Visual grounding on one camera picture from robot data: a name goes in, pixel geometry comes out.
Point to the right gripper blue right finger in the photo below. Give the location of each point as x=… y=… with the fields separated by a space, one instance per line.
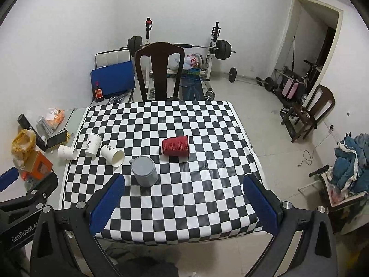
x=264 y=202

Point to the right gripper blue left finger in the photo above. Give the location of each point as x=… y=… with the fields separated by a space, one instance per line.
x=103 y=202

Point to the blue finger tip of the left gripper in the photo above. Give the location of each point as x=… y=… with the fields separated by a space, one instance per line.
x=7 y=178

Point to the grey ceramic mug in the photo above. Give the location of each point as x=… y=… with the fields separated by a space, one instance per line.
x=144 y=170

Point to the white paper cup lying centre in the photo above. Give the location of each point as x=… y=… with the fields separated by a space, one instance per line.
x=113 y=156

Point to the white paper cup lying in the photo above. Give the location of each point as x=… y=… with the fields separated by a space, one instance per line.
x=67 y=153
x=113 y=156

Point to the white paper cup lying left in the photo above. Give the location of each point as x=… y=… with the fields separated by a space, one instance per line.
x=67 y=153

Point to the white paper cup upright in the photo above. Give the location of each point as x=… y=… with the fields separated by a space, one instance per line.
x=93 y=144

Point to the red ribbed paper cup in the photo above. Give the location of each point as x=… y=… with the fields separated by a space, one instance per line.
x=178 y=146

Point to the orange cardboard box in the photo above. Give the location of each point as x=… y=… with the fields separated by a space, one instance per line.
x=37 y=166

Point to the yellow plastic bag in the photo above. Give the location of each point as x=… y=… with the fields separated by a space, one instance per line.
x=23 y=145

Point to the small white box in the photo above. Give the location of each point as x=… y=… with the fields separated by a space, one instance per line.
x=48 y=130

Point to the black power bank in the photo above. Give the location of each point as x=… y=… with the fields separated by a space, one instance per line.
x=58 y=139

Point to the orange tissue pack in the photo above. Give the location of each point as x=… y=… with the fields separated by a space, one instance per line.
x=54 y=117

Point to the pile of blue clothes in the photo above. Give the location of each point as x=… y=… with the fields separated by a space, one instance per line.
x=350 y=171

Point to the black white checkered tablecloth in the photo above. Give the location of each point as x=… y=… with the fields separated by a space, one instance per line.
x=199 y=198

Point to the dark bottle red label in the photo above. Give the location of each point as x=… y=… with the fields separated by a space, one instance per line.
x=98 y=93

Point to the wooden chair by door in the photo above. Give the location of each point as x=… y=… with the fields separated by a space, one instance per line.
x=301 y=120

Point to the small barbell on floor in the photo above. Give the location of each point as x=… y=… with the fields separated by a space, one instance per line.
x=267 y=83

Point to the blue folded mat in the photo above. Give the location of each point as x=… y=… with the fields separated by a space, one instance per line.
x=113 y=79

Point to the barbell with black plates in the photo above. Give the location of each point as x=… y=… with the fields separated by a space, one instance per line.
x=221 y=51

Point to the dark wooden chair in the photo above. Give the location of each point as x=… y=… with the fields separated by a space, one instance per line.
x=159 y=53

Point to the white weight bench rack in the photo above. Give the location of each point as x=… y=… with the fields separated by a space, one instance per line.
x=196 y=66

